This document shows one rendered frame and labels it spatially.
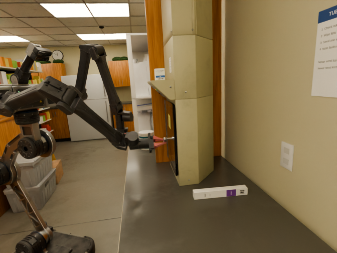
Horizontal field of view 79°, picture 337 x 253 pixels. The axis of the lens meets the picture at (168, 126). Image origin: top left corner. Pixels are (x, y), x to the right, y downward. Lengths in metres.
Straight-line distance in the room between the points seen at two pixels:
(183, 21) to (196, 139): 0.58
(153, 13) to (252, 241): 1.29
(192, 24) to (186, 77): 0.25
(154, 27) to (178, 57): 0.44
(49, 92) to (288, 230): 1.05
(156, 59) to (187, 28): 0.39
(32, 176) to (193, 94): 2.44
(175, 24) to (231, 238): 0.92
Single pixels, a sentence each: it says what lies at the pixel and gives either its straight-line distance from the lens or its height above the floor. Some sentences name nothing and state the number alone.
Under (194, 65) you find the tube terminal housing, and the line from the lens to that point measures 1.05.
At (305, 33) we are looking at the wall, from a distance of 0.95.
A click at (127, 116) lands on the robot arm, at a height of 1.28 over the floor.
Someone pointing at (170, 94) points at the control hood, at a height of 1.44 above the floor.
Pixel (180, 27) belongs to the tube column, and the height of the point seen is 1.75.
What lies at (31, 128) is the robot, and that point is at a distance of 1.55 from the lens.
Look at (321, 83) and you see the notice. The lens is 0.88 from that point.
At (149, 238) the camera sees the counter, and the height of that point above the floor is 0.94.
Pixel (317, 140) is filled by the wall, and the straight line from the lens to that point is 0.90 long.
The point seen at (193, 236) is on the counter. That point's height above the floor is 0.94.
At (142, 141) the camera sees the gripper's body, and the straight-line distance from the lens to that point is 1.13.
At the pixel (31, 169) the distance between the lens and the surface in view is 3.02.
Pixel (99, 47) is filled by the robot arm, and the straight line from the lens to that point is 1.40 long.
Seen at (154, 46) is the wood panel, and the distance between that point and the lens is 1.41.
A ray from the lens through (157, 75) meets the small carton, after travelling 1.11.
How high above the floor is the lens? 1.50
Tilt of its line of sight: 12 degrees down
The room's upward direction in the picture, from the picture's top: 3 degrees counter-clockwise
